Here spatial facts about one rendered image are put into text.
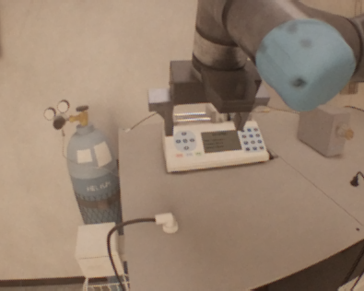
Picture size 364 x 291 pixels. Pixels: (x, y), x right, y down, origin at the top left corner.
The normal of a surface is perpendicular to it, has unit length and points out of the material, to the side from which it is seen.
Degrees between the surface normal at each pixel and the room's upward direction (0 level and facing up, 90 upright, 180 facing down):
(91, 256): 90
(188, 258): 0
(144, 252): 0
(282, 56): 81
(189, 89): 127
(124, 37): 90
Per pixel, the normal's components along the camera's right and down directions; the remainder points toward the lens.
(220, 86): 0.05, -0.51
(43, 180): 0.24, 0.38
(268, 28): -0.73, -0.06
